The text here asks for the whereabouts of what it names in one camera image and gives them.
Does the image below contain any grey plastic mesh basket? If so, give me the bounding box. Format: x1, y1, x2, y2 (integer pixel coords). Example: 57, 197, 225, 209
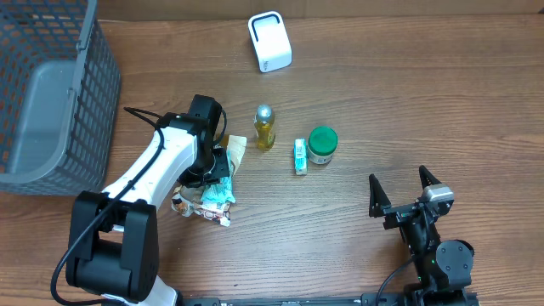
1, 0, 122, 196

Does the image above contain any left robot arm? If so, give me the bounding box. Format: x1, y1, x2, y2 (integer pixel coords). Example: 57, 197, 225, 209
50, 94, 230, 305

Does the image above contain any small Kleenex tissue pack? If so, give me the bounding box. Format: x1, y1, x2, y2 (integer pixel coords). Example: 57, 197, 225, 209
293, 139, 308, 175

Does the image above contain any colourful snack wrapper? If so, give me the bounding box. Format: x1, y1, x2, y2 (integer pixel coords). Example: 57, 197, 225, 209
171, 186, 234, 227

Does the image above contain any teal tissue pack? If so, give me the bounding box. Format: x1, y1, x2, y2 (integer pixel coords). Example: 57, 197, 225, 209
201, 177, 235, 204

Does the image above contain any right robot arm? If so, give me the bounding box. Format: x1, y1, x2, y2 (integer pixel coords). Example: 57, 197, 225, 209
363, 165, 479, 306

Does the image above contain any brown snack packet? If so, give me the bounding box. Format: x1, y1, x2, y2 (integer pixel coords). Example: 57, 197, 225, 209
218, 134, 247, 176

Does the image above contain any white barcode scanner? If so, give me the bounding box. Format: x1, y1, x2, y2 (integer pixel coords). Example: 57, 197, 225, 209
247, 11, 292, 73

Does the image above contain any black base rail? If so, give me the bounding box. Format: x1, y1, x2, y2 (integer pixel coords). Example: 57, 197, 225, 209
178, 292, 481, 306

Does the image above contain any green lid jar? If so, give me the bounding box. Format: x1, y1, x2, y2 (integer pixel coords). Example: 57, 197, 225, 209
307, 126, 338, 165

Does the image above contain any clear bottle with silver cap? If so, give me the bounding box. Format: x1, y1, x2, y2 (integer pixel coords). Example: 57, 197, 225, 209
254, 104, 276, 150

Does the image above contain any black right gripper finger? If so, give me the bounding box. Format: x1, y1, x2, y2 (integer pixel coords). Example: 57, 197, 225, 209
418, 165, 441, 189
369, 174, 391, 218

